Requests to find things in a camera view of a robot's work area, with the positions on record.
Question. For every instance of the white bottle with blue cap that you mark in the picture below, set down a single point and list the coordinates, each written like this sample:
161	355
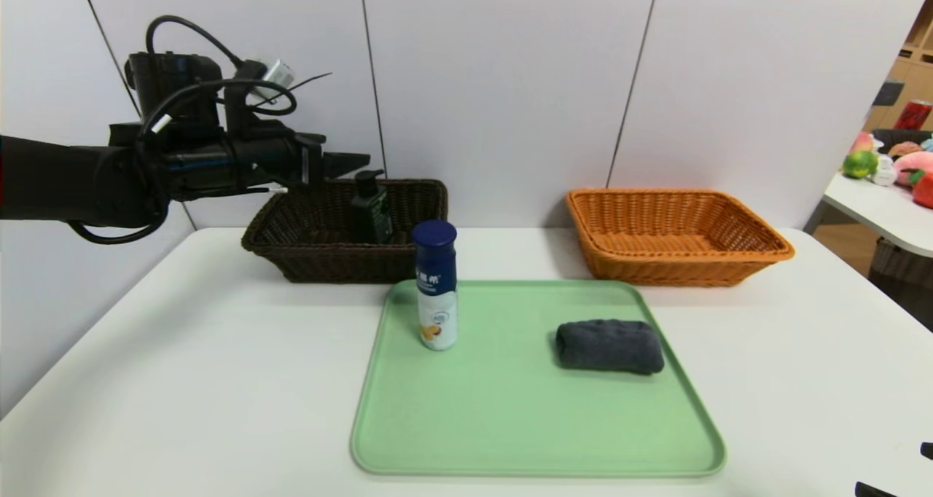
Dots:
436	278

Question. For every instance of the wooden shelf unit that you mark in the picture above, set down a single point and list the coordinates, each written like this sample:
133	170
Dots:
915	74

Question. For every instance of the red plush toy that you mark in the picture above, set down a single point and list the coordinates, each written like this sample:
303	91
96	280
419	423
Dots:
925	189

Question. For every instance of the green plush toy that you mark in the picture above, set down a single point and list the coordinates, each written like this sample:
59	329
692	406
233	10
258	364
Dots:
859	164

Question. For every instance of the dark woven storage basket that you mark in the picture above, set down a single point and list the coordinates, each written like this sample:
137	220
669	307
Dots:
900	264

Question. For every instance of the dark grey towel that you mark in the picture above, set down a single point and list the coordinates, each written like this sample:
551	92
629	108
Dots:
609	345

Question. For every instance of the black shallow basket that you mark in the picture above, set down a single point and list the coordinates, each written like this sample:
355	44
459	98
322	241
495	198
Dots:
894	135

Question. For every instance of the dark grey square object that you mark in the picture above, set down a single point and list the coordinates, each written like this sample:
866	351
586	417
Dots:
886	93

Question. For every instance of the black pump dispenser bottle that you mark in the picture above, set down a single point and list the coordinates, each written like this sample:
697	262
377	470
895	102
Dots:
372	213

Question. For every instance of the brown plush toy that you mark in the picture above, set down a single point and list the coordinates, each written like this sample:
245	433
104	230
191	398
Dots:
905	149

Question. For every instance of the white side table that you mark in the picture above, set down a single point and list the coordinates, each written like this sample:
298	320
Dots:
875	208

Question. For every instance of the orange wicker basket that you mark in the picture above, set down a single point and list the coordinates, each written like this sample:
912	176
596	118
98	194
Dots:
656	271

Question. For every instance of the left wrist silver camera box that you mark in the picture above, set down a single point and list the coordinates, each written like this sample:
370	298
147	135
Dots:
277	74

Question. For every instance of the small pink plush peach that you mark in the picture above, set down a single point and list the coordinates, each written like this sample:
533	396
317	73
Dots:
861	143

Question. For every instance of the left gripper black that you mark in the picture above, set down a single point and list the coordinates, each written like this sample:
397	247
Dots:
312	163

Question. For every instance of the red drink can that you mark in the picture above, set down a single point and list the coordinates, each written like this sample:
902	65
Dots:
912	115

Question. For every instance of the large pink plush toy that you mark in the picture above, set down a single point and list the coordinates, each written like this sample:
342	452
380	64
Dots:
917	163

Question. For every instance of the small white toy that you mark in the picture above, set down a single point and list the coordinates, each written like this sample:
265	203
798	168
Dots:
884	171

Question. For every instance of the dark brown wicker basket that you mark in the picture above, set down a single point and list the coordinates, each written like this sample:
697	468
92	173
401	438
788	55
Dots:
321	264

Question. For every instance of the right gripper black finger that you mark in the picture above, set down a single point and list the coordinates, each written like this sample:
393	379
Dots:
871	491
928	451

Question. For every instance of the light green plastic tray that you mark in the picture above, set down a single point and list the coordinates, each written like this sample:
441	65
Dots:
525	439

